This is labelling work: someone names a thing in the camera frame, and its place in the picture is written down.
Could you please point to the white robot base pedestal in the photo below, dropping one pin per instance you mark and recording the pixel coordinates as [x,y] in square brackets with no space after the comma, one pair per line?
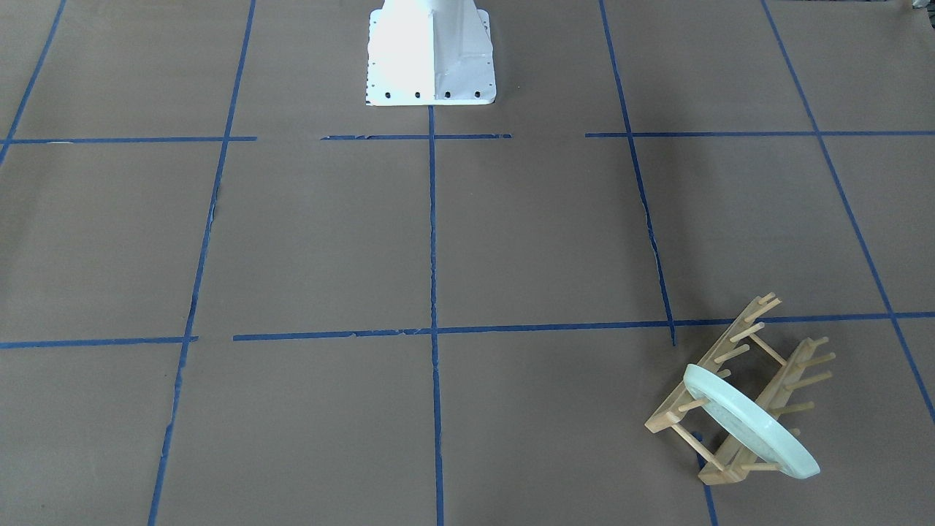
[429,52]

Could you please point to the wooden dish rack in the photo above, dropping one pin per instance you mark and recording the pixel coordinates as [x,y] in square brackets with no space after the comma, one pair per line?
[731,462]

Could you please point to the pale green plate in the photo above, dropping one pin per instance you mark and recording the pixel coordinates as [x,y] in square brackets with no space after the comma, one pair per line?
[751,425]

